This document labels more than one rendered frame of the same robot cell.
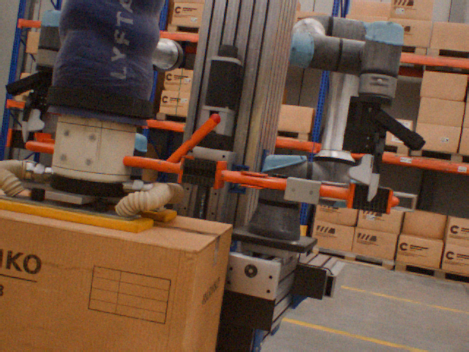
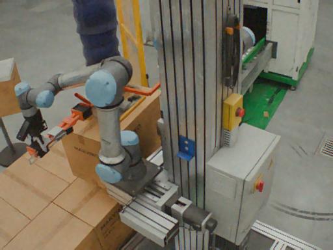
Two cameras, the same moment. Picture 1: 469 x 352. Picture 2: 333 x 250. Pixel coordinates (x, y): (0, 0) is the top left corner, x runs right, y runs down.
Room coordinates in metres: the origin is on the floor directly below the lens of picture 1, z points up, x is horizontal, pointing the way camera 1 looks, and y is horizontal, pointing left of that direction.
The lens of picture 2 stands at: (2.24, -1.18, 2.21)
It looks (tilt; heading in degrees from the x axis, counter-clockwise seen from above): 37 degrees down; 114
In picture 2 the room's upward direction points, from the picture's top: 5 degrees counter-clockwise
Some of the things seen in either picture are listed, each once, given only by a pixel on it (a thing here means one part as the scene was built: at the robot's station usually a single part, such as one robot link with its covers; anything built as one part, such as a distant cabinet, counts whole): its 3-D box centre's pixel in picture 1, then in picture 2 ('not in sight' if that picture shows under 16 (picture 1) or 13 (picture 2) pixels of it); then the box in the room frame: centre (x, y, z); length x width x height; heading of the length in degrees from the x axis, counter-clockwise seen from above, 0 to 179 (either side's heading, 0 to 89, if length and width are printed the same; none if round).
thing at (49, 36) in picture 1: (55, 32); not in sight; (1.53, 0.54, 1.50); 0.09 x 0.08 x 0.11; 161
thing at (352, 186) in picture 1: (368, 197); (38, 148); (1.14, -0.28, 1.20); 0.08 x 0.07 x 0.05; 81
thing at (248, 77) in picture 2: not in sight; (235, 94); (1.78, 1.56, 0.50); 2.31 x 0.05 x 0.19; 78
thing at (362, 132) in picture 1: (367, 127); (34, 122); (1.15, -0.25, 1.34); 0.09 x 0.08 x 0.12; 82
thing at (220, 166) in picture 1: (203, 171); (81, 111); (1.19, 0.07, 1.20); 0.10 x 0.08 x 0.06; 171
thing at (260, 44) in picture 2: not in sight; (243, 68); (1.79, 1.92, 0.60); 1.60 x 0.10 x 0.09; 78
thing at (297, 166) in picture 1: (285, 177); (125, 146); (1.58, -0.14, 1.20); 0.13 x 0.12 x 0.14; 89
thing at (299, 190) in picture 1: (303, 190); (56, 134); (1.16, -0.15, 1.19); 0.07 x 0.07 x 0.04; 81
